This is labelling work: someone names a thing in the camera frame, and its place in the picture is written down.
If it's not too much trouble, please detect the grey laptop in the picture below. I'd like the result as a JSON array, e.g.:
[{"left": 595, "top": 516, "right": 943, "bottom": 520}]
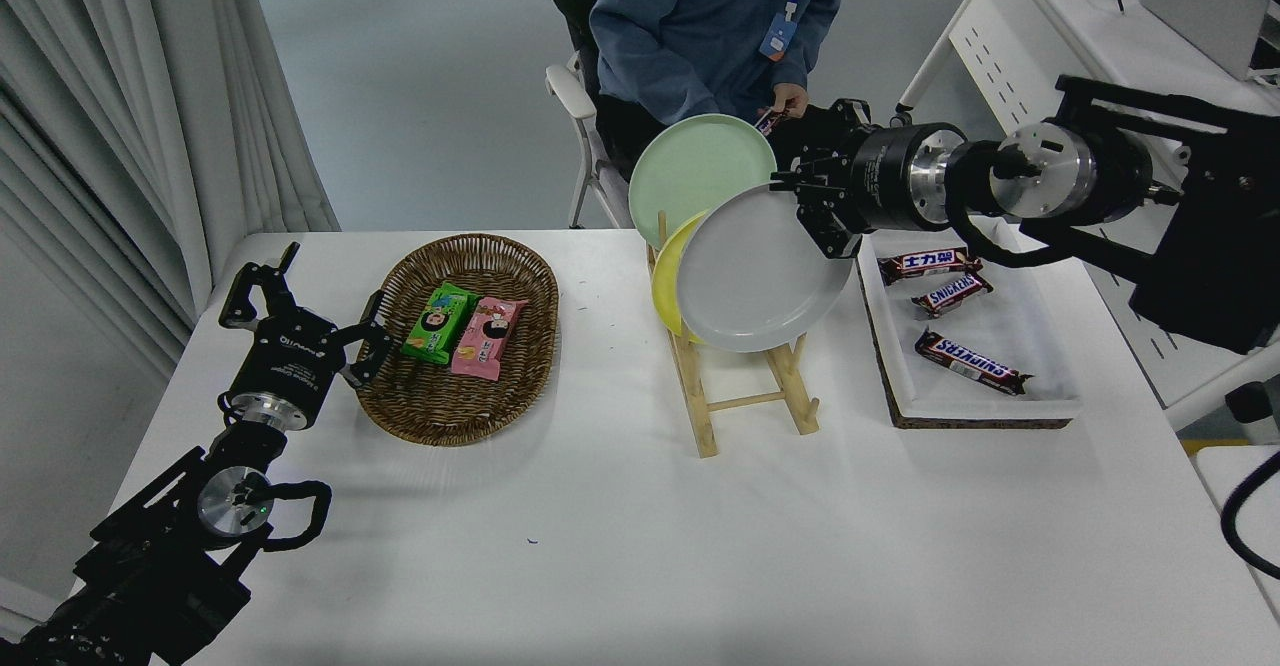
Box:
[{"left": 1138, "top": 0, "right": 1278, "bottom": 83}]

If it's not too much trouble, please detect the short snickers bar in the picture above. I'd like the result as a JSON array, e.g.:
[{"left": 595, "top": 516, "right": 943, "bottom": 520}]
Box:
[{"left": 911, "top": 273, "right": 994, "bottom": 319}]

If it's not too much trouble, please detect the long snickers bar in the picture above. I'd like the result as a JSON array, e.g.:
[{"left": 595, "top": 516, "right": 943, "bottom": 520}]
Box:
[{"left": 914, "top": 329, "right": 1033, "bottom": 396}]

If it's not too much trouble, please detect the white curtain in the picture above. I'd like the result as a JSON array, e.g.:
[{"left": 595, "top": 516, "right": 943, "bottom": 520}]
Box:
[{"left": 0, "top": 0, "right": 342, "bottom": 382}]

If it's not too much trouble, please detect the snickers bar with chinese print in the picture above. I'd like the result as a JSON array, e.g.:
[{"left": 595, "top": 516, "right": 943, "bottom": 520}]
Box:
[{"left": 878, "top": 247, "right": 985, "bottom": 287}]

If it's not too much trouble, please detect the person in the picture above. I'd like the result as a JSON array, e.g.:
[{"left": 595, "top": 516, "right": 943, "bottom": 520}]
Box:
[{"left": 575, "top": 0, "right": 851, "bottom": 187}]

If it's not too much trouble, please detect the pink snack pack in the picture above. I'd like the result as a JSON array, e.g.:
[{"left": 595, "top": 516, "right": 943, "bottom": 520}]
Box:
[{"left": 450, "top": 297, "right": 530, "bottom": 382}]

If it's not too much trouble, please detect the blue lanyard badge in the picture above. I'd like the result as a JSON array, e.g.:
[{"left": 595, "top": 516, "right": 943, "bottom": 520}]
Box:
[{"left": 758, "top": 0, "right": 807, "bottom": 63}]

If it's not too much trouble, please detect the white side table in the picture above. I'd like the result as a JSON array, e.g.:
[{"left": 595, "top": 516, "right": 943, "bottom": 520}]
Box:
[{"left": 1195, "top": 444, "right": 1280, "bottom": 607}]

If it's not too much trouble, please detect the brown wicker basket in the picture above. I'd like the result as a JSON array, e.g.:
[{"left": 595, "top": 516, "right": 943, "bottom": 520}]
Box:
[{"left": 355, "top": 234, "right": 560, "bottom": 447}]

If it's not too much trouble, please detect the wooden plate rack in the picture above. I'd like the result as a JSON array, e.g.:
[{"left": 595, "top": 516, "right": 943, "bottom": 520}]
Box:
[{"left": 645, "top": 211, "right": 822, "bottom": 459}]

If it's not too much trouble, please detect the white perforated desk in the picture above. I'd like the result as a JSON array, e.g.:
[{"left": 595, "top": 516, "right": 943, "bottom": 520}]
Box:
[{"left": 890, "top": 0, "right": 1280, "bottom": 433}]

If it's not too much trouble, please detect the green snack pack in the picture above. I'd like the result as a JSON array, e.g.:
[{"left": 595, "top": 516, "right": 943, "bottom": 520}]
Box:
[{"left": 400, "top": 283, "right": 479, "bottom": 367}]

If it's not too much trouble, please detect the white rectangular tray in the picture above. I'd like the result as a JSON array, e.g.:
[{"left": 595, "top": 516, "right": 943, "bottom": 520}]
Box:
[{"left": 857, "top": 229, "right": 1084, "bottom": 423}]

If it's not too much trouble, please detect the pale green plate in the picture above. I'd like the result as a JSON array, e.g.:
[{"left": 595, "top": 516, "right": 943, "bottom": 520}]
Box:
[{"left": 628, "top": 113, "right": 778, "bottom": 250}]

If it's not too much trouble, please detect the grey plate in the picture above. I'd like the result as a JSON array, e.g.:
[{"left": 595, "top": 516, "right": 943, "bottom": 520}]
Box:
[{"left": 677, "top": 183, "right": 856, "bottom": 354}]

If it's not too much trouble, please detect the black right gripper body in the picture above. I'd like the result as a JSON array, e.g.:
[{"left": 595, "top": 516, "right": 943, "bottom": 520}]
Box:
[{"left": 848, "top": 125, "right": 931, "bottom": 235}]

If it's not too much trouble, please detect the yellow plate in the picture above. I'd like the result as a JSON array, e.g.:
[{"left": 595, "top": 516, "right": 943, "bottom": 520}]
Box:
[{"left": 651, "top": 208, "right": 712, "bottom": 343}]

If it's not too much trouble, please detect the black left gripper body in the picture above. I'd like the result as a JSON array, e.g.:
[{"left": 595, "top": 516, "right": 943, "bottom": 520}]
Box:
[{"left": 228, "top": 308, "right": 347, "bottom": 419}]

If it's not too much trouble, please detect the white chair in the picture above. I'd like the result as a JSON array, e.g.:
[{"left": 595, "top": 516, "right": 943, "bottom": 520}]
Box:
[{"left": 545, "top": 54, "right": 633, "bottom": 230}]

